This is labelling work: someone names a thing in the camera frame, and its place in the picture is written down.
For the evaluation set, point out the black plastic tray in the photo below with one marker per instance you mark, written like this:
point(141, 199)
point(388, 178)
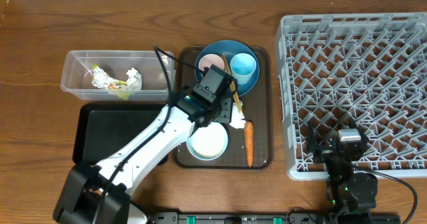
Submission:
point(104, 128)

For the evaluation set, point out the foil snack wrapper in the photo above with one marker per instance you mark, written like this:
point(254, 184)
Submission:
point(102, 80)

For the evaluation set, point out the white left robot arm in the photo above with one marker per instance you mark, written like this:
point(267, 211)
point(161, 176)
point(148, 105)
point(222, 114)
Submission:
point(101, 193)

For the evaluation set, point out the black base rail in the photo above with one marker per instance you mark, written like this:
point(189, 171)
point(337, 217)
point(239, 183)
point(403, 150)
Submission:
point(291, 217)

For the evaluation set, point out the dark blue plate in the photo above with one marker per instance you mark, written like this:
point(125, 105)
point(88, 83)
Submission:
point(232, 48)

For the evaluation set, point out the white paper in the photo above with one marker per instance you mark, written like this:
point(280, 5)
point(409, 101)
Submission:
point(134, 81)
point(238, 118)

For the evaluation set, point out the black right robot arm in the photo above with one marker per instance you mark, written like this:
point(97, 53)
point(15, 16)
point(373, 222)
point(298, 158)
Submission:
point(353, 194)

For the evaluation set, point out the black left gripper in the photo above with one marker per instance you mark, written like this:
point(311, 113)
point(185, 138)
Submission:
point(228, 120)

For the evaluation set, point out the dark brown serving tray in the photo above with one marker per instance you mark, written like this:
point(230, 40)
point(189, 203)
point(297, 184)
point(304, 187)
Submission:
point(258, 109)

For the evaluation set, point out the light blue rice bowl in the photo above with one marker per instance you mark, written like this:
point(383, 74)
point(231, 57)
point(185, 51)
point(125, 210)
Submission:
point(208, 143)

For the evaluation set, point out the clear plastic bin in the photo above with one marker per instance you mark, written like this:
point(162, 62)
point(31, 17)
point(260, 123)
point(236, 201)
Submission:
point(154, 68)

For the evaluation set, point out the pink cup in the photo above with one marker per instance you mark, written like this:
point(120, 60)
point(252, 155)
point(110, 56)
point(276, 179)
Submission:
point(209, 60)

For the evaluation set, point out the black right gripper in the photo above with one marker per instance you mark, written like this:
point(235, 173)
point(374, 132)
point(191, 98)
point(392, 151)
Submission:
point(323, 152)

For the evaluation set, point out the light blue cup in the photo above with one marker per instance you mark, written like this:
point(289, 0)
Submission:
point(243, 66)

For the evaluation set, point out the orange carrot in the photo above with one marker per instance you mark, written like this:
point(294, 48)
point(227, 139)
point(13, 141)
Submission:
point(249, 142)

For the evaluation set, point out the grey dishwasher rack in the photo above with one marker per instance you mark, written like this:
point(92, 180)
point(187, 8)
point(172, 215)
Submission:
point(367, 68)

